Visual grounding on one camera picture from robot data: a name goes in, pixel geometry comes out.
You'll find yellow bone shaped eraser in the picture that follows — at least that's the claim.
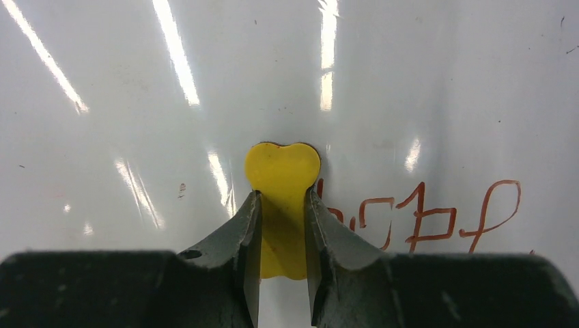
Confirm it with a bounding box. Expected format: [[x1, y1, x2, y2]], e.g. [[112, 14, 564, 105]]
[[244, 142, 321, 280]]

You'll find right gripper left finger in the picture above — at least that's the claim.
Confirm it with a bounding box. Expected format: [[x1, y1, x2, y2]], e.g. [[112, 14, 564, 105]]
[[1, 191, 262, 327]]

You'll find pink framed whiteboard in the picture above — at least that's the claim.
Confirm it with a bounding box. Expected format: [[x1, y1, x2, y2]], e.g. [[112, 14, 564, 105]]
[[1, 1, 578, 327]]

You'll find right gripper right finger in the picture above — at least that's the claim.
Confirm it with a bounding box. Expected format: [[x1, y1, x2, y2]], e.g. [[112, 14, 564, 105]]
[[305, 188, 578, 327]]

